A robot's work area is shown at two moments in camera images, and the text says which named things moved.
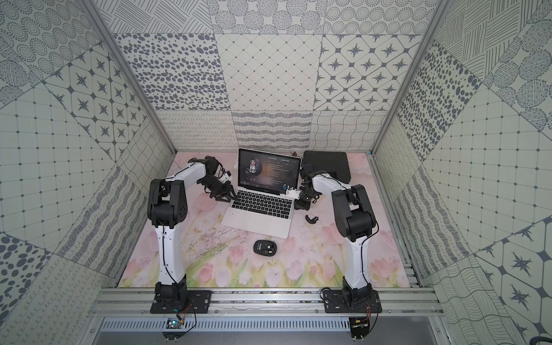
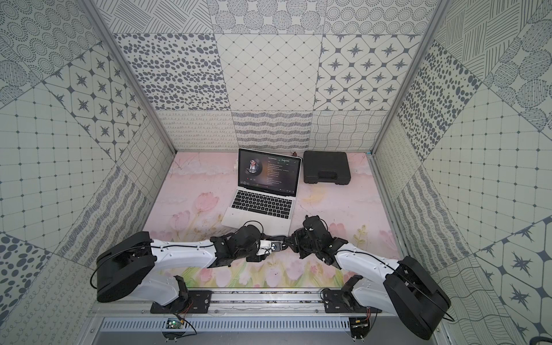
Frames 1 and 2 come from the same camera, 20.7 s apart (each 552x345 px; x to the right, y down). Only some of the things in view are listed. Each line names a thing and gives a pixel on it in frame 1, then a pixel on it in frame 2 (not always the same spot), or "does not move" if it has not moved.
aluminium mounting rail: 137,302 does not move
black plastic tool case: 335,161 does not move
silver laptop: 259,206 does not move
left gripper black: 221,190 -> 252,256
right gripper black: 302,205 -> 294,239
